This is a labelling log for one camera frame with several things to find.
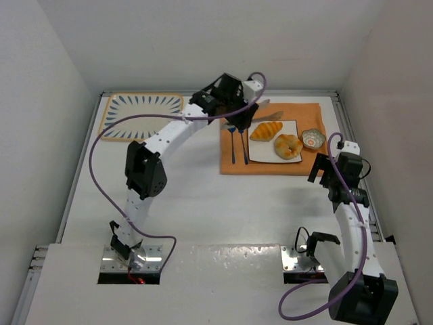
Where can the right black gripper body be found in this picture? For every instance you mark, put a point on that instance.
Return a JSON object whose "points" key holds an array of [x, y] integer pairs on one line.
{"points": [[322, 168]]}

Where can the orange striped croissant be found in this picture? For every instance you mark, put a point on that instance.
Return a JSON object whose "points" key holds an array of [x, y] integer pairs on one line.
{"points": [[266, 131]]}

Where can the silver metal tongs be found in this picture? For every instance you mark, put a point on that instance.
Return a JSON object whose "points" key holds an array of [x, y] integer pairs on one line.
{"points": [[276, 116]]}

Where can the round golden bread roll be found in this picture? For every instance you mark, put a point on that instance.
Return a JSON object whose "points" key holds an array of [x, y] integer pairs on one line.
{"points": [[287, 146]]}

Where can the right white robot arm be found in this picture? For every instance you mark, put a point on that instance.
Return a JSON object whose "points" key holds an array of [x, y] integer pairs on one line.
{"points": [[360, 292]]}

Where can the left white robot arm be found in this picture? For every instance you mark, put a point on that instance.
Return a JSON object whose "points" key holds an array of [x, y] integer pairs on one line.
{"points": [[145, 174]]}

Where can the blue metal fork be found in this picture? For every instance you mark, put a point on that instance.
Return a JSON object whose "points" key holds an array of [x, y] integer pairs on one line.
{"points": [[241, 133]]}

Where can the blue metal spoon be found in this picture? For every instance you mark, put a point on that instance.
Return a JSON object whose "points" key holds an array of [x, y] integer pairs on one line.
{"points": [[233, 157]]}

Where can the small floral sauce dish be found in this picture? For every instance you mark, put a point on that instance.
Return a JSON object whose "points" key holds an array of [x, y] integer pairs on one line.
{"points": [[313, 138]]}

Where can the white square plate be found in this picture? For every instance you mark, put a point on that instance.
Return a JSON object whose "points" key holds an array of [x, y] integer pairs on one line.
{"points": [[264, 152]]}

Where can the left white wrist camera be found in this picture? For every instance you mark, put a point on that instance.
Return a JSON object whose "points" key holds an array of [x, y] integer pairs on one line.
{"points": [[251, 89]]}

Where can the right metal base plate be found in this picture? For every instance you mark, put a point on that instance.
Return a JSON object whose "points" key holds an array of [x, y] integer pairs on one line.
{"points": [[295, 262]]}

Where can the metal base plate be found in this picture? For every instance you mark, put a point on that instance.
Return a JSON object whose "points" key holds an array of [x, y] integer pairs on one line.
{"points": [[145, 259], [295, 262]]}

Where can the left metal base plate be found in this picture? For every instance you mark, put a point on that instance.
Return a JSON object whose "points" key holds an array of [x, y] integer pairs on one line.
{"points": [[145, 259]]}

